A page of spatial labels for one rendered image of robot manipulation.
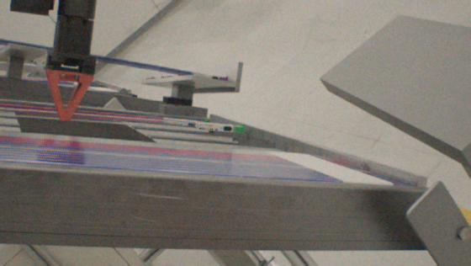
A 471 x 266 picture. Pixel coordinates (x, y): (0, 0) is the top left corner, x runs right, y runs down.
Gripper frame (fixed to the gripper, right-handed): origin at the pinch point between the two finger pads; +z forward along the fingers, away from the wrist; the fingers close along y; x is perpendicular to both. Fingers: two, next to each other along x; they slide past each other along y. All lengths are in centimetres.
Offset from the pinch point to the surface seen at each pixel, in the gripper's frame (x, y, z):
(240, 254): 49, -41, 33
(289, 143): 30.0, 16.3, -0.4
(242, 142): 24.6, 11.8, 0.6
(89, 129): 7.0, -19.4, 3.9
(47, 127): -0.7, -19.3, 4.3
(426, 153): 123, -71, 7
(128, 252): 35, -97, 50
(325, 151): 30.1, 26.7, -0.8
